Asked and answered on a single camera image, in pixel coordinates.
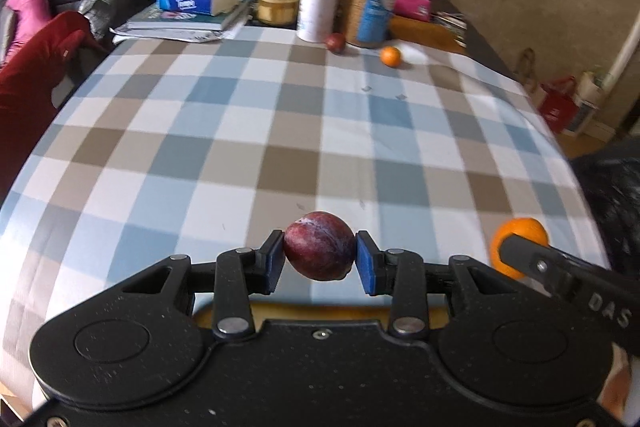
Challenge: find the red gift bag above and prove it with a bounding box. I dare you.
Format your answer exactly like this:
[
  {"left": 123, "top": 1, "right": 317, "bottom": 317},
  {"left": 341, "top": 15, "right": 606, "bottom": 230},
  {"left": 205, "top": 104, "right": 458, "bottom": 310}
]
[{"left": 538, "top": 76, "right": 578, "bottom": 133}]

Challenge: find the magenta cushion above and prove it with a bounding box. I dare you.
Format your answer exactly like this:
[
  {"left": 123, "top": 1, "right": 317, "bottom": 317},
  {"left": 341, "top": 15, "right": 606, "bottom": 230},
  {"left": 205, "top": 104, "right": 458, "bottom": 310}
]
[{"left": 2, "top": 0, "right": 52, "bottom": 64}]

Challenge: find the black jacket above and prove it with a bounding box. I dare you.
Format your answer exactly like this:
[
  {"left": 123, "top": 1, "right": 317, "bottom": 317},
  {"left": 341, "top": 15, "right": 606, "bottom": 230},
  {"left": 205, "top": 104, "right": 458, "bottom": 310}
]
[{"left": 570, "top": 135, "right": 640, "bottom": 279}]

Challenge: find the large orange with leaf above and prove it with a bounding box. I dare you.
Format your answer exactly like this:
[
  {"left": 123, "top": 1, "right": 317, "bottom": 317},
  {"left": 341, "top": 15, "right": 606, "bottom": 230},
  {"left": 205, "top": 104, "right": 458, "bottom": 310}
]
[{"left": 489, "top": 218, "right": 549, "bottom": 281}]

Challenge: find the orange mandarin by jar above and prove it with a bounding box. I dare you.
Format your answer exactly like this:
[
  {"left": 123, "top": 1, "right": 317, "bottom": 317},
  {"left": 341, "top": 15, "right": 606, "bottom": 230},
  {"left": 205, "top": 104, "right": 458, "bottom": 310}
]
[{"left": 380, "top": 46, "right": 402, "bottom": 68}]

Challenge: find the dark plum by bottle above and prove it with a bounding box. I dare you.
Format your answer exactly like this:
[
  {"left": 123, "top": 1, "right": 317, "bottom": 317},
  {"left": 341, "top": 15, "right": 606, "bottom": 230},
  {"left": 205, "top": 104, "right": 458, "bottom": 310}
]
[{"left": 324, "top": 32, "right": 346, "bottom": 55}]

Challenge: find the dark red garment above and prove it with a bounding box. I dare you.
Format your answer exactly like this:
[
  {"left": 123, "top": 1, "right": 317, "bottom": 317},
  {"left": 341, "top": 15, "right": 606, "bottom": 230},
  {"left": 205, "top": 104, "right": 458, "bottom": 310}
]
[{"left": 0, "top": 11, "right": 107, "bottom": 198}]

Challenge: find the checkered tablecloth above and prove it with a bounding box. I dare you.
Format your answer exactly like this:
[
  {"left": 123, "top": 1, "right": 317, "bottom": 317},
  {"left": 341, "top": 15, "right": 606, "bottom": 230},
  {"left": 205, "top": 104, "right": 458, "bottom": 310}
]
[{"left": 1, "top": 27, "right": 606, "bottom": 406}]

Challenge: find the pink pencil case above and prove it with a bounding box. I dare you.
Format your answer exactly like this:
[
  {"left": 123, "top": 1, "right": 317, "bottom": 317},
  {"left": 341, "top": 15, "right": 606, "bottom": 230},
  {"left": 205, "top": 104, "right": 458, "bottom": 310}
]
[{"left": 393, "top": 0, "right": 432, "bottom": 22}]

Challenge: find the dark plum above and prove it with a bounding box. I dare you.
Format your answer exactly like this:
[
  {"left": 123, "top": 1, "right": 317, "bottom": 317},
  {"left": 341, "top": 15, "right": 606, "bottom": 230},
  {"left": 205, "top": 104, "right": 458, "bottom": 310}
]
[
  {"left": 324, "top": 32, "right": 346, "bottom": 55},
  {"left": 284, "top": 211, "right": 356, "bottom": 282}
]

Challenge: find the orange wooden board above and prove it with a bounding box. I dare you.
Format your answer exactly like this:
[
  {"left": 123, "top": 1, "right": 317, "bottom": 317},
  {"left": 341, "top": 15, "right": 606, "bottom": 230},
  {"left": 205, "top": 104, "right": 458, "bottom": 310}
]
[{"left": 388, "top": 15, "right": 466, "bottom": 55}]

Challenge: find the white paper bag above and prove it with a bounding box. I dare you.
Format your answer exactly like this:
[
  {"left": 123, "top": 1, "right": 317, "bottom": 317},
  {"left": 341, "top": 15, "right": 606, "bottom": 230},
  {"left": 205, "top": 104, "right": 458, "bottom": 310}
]
[{"left": 563, "top": 68, "right": 604, "bottom": 136}]

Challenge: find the stack of books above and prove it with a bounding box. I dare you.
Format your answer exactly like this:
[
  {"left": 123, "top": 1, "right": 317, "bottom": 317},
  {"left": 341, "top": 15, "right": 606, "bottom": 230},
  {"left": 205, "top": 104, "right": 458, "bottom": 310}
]
[{"left": 111, "top": 0, "right": 250, "bottom": 43}]

